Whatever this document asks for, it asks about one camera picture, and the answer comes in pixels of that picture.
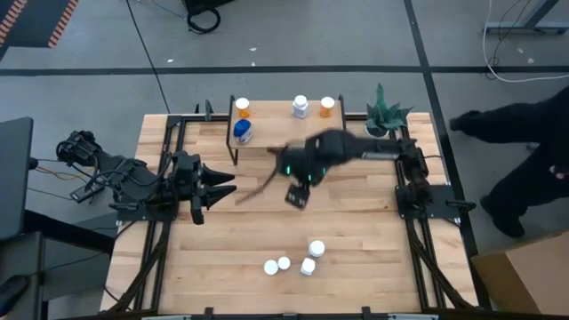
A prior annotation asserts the white bottle with blue cap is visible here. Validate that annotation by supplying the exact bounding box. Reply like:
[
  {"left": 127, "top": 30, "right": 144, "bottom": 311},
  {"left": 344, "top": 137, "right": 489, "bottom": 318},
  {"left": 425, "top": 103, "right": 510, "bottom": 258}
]
[{"left": 233, "top": 118, "right": 254, "bottom": 146}]

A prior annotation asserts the black orange striped floor mat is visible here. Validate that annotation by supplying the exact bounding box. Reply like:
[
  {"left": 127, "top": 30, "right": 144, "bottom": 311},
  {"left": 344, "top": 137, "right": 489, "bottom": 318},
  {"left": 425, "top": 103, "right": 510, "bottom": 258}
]
[{"left": 0, "top": 0, "right": 80, "bottom": 49}]

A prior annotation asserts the dark grey side cabinet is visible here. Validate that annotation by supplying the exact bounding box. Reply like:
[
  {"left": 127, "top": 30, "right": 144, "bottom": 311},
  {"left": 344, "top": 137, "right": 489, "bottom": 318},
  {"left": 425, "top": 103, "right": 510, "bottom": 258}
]
[{"left": 0, "top": 208, "right": 117, "bottom": 320}]

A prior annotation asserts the black oval object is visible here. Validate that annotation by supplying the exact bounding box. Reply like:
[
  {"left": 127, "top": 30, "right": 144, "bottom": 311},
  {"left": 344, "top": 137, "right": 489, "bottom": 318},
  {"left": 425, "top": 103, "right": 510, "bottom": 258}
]
[{"left": 0, "top": 274, "right": 30, "bottom": 315}]

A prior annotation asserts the black equipment base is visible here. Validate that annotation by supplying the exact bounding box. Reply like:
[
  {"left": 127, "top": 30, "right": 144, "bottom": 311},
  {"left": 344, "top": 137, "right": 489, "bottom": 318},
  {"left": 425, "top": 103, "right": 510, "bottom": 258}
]
[{"left": 181, "top": 0, "right": 236, "bottom": 13}]

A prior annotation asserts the person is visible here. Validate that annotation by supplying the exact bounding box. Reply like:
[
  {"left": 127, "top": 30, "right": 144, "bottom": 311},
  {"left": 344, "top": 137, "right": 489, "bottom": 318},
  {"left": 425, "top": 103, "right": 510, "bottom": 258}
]
[{"left": 448, "top": 85, "right": 569, "bottom": 239}]

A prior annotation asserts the black metal rig frame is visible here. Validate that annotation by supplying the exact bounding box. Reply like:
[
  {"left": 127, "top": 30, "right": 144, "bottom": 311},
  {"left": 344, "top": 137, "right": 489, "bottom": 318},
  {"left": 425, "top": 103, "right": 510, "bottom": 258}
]
[{"left": 106, "top": 100, "right": 479, "bottom": 320}]

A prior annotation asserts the coiled black cable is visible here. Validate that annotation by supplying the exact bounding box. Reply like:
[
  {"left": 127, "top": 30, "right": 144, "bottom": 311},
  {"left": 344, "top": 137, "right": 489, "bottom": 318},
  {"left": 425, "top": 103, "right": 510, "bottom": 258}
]
[{"left": 185, "top": 4, "right": 222, "bottom": 35}]

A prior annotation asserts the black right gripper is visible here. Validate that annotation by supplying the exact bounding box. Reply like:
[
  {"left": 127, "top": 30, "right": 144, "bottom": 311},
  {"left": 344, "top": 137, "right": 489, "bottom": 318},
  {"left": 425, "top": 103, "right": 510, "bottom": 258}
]
[{"left": 234, "top": 146, "right": 330, "bottom": 212}]

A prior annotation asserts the white floor cable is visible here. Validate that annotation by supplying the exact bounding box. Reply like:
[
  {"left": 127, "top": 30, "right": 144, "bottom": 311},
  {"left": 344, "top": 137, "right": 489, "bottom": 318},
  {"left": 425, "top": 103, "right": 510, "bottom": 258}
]
[{"left": 482, "top": 0, "right": 569, "bottom": 84}]

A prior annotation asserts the small black electronic box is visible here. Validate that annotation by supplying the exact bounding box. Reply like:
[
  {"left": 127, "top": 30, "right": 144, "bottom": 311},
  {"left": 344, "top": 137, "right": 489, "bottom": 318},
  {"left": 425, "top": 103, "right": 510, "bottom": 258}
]
[{"left": 69, "top": 180, "right": 107, "bottom": 204}]

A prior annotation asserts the green plant in white pot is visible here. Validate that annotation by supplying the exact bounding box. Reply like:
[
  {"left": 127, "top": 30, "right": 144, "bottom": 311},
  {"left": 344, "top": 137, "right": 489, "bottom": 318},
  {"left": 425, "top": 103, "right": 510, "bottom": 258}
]
[{"left": 362, "top": 83, "right": 414, "bottom": 140}]

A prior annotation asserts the grey metal desk leg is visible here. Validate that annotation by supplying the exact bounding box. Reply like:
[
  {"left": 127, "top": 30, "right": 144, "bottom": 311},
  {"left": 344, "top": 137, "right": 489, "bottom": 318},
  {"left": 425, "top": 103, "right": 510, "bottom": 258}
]
[{"left": 483, "top": 0, "right": 569, "bottom": 36}]

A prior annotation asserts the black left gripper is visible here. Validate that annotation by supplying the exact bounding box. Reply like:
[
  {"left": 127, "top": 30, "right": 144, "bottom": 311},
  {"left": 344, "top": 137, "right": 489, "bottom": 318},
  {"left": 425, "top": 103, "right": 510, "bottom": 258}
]
[{"left": 171, "top": 149, "right": 238, "bottom": 226}]

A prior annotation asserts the thin black floor cable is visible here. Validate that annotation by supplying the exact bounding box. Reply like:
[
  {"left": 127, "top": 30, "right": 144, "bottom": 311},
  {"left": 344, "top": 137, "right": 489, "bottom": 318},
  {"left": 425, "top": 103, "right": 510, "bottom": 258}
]
[{"left": 125, "top": 0, "right": 172, "bottom": 115}]

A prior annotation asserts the wooden shelf with black frame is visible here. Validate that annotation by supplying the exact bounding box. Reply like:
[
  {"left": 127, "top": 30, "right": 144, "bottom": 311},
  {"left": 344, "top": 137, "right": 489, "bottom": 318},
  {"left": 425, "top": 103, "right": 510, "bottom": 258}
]
[{"left": 225, "top": 93, "right": 349, "bottom": 166}]

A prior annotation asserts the black flat monitor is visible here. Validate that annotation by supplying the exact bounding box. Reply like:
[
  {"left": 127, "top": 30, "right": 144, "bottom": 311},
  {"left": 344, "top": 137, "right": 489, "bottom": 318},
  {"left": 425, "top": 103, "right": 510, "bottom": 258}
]
[{"left": 0, "top": 116, "right": 35, "bottom": 242}]

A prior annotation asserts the brown cardboard box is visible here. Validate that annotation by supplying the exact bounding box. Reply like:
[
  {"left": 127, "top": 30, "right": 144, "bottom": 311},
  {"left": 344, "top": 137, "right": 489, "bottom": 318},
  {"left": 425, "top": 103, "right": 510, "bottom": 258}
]
[{"left": 469, "top": 230, "right": 569, "bottom": 317}]

